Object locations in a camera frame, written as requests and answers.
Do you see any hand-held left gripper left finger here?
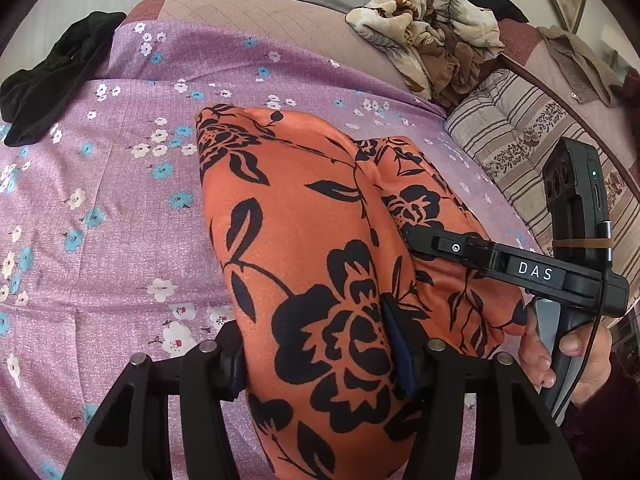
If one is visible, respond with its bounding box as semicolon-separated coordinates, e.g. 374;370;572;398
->
62;320;248;480

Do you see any brown towel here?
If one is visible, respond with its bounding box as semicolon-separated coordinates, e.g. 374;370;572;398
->
537;25;623;107

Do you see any orange black floral garment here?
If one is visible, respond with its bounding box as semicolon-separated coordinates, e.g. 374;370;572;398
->
194;104;538;480

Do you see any brown rubber band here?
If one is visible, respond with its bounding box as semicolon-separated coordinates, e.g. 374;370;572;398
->
552;238;615;249

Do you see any pink beige quilt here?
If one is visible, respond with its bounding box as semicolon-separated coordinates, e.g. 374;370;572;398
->
122;0;640;186

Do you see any purple floral bedsheet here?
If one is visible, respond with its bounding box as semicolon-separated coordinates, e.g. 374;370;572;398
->
0;20;546;480

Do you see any black cloth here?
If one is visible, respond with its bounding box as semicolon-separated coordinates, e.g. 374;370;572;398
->
0;11;126;147
462;0;531;23

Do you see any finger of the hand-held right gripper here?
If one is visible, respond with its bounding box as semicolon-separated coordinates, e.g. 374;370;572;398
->
405;226;493;273

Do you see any person's right hand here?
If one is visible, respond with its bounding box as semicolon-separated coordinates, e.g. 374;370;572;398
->
517;302;616;408

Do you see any striped cushion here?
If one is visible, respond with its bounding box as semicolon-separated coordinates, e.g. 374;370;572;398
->
444;67;640;281

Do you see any beige brown floral blanket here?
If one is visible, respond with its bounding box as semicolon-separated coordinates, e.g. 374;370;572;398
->
345;0;506;108

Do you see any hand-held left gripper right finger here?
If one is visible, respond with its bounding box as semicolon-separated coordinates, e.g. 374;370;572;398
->
382;295;583;480

